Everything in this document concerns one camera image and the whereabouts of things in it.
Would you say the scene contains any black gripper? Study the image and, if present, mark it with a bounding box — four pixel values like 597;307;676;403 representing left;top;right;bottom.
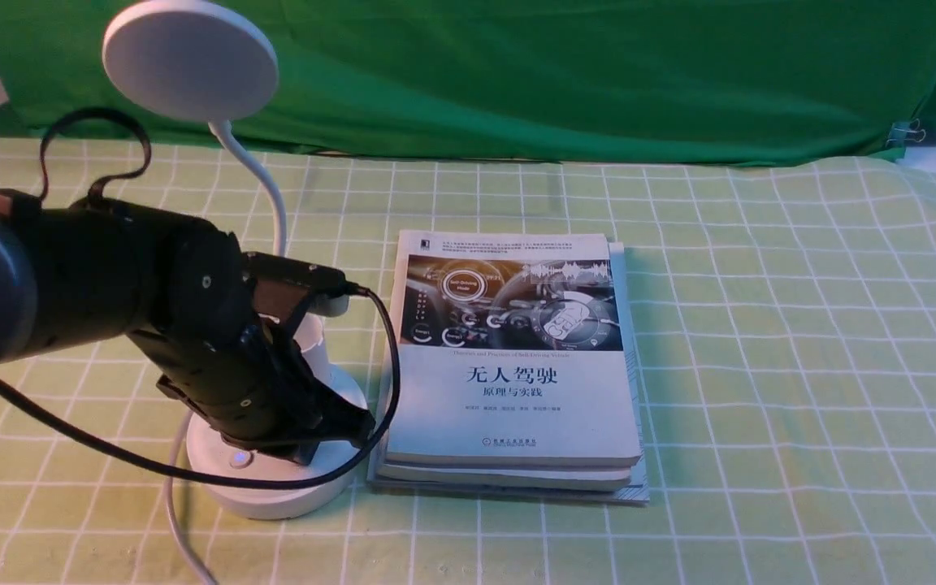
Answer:
128;321;376;466

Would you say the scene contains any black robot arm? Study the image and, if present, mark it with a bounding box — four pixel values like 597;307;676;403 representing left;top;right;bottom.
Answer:
0;190;375;463

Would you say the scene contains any white desk lamp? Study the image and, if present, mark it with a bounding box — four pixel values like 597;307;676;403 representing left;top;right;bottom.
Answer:
101;1;376;521

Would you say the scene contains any white self-driving textbook top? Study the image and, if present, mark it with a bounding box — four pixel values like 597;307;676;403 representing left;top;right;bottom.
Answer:
385;230;644;469

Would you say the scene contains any pale blue bottom book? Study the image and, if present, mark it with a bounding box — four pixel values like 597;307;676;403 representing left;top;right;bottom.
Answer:
367;242;651;506

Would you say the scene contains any green backdrop cloth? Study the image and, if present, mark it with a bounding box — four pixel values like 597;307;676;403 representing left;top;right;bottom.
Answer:
0;0;936;167

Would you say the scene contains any green checkered tablecloth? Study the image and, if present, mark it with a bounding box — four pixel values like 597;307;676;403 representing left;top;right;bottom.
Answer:
0;153;936;584

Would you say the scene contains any silver binder clip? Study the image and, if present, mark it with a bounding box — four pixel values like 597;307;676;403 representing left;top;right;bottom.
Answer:
885;119;926;149

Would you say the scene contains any black camera cable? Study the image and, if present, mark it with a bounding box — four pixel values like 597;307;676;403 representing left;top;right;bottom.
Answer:
0;284;401;491

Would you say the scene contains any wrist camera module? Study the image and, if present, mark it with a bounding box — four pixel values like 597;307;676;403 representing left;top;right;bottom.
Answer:
244;252;353;321

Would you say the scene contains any white lamp power cord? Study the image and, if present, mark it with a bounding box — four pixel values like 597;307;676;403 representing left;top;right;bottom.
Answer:
162;410;219;585

